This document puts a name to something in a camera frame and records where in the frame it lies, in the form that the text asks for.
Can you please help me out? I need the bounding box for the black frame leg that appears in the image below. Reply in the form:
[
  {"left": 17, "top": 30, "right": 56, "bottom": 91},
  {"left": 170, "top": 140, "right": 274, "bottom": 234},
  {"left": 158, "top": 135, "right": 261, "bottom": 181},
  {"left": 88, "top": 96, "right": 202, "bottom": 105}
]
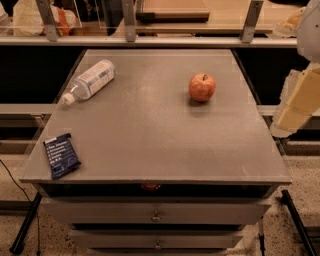
[
  {"left": 9, "top": 193, "right": 42, "bottom": 255},
  {"left": 280, "top": 190, "right": 318, "bottom": 256}
]

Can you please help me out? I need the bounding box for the grey drawer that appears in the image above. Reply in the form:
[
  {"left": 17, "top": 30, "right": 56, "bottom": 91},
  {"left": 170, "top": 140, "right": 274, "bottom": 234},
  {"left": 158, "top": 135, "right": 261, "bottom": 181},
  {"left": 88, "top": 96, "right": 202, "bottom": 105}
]
[
  {"left": 42, "top": 198, "right": 271, "bottom": 225},
  {"left": 70, "top": 230, "right": 243, "bottom": 249}
]

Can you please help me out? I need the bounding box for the metal rail frame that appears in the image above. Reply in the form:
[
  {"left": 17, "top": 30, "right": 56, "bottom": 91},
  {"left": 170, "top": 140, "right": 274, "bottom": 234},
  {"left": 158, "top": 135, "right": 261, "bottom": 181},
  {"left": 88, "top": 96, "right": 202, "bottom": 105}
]
[{"left": 0, "top": 0, "right": 297, "bottom": 48}]

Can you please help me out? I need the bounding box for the left black frame leg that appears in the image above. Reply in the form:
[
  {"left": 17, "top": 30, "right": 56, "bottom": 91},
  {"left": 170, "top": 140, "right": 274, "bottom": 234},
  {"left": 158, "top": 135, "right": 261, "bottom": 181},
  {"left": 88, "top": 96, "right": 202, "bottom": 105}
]
[{"left": 9, "top": 193, "right": 42, "bottom": 255}]

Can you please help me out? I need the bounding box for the wooden board on shelf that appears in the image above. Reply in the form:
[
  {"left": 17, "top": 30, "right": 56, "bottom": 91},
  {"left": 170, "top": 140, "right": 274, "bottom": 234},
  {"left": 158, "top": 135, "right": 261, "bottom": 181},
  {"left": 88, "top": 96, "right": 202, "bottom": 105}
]
[{"left": 136, "top": 0, "right": 210, "bottom": 23}]

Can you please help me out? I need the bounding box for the red apple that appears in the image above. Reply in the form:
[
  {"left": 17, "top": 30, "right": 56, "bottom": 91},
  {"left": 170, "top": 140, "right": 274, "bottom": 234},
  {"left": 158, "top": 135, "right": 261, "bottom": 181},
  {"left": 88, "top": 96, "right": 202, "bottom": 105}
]
[{"left": 189, "top": 73, "right": 216, "bottom": 102}]

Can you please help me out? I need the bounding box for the upper grey drawer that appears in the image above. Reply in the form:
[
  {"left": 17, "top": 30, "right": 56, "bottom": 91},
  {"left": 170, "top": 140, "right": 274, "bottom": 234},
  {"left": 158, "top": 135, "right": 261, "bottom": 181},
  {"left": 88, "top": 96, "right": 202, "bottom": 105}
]
[{"left": 42, "top": 198, "right": 271, "bottom": 225}]

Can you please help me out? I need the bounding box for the blue snack packet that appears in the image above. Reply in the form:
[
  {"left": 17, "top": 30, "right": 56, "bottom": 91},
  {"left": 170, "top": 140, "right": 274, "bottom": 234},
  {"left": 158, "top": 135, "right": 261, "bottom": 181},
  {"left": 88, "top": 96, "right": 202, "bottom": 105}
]
[{"left": 43, "top": 133, "right": 81, "bottom": 180}]

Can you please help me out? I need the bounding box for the lower grey drawer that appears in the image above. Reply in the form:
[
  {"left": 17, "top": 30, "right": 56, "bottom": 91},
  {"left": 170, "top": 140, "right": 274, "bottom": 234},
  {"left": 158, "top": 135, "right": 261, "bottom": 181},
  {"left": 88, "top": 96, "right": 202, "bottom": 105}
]
[{"left": 70, "top": 230, "right": 243, "bottom": 249}]

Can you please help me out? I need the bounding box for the clear plastic water bottle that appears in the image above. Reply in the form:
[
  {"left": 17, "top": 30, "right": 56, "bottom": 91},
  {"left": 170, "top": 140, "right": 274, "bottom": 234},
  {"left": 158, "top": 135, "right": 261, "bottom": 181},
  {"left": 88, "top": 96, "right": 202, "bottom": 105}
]
[{"left": 62, "top": 59, "right": 115, "bottom": 105}]

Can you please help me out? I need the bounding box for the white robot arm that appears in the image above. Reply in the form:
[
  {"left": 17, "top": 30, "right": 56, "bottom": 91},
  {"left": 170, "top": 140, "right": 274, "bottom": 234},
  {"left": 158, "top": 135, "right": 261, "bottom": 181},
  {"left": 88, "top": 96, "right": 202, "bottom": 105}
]
[{"left": 270, "top": 0, "right": 320, "bottom": 138}]

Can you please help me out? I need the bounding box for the black floor cable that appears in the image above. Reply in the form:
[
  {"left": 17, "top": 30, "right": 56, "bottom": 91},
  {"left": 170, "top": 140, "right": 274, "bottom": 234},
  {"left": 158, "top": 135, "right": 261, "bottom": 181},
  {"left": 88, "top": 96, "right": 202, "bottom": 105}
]
[{"left": 0, "top": 159, "right": 42, "bottom": 256}]

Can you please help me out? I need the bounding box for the right black frame leg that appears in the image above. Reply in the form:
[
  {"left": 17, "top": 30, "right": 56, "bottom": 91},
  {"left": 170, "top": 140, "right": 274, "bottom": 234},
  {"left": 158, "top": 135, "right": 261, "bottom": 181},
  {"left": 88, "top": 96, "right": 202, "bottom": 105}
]
[{"left": 280, "top": 190, "right": 318, "bottom": 256}]

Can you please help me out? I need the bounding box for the grey drawer cabinet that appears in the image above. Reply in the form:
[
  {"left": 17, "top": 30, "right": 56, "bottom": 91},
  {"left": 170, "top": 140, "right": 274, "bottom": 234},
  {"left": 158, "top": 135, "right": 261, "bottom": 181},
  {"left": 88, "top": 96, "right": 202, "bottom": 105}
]
[{"left": 23, "top": 49, "right": 291, "bottom": 256}]

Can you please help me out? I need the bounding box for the orange white plastic bag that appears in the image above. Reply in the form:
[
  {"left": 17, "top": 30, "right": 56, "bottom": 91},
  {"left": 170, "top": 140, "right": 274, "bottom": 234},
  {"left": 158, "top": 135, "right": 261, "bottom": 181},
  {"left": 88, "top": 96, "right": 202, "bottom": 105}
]
[{"left": 13, "top": 0, "right": 80, "bottom": 36}]

